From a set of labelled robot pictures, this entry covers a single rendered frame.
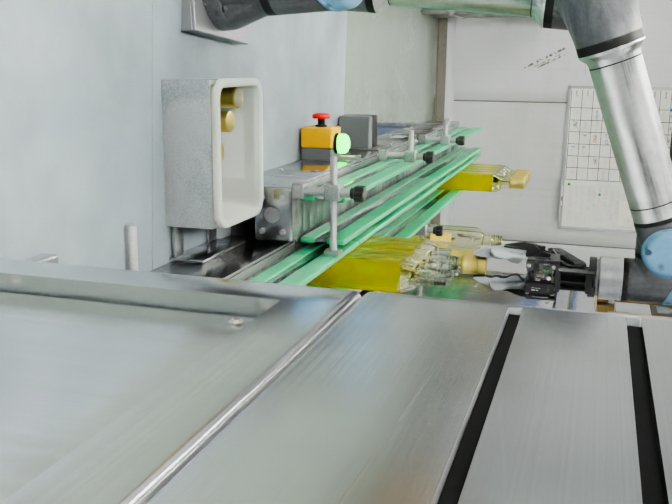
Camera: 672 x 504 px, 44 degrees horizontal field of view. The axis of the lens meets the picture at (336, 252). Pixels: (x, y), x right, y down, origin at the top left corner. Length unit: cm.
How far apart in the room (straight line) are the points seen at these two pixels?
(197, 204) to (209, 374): 90
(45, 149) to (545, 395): 79
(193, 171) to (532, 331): 88
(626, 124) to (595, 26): 15
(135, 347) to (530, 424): 21
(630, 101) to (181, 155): 66
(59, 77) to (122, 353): 67
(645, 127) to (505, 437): 100
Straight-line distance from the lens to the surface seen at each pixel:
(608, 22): 127
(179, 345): 45
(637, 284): 148
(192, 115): 126
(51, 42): 106
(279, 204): 143
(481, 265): 153
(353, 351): 41
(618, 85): 128
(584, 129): 730
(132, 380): 41
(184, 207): 129
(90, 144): 113
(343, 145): 182
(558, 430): 34
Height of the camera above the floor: 137
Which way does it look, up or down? 17 degrees down
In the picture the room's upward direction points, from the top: 94 degrees clockwise
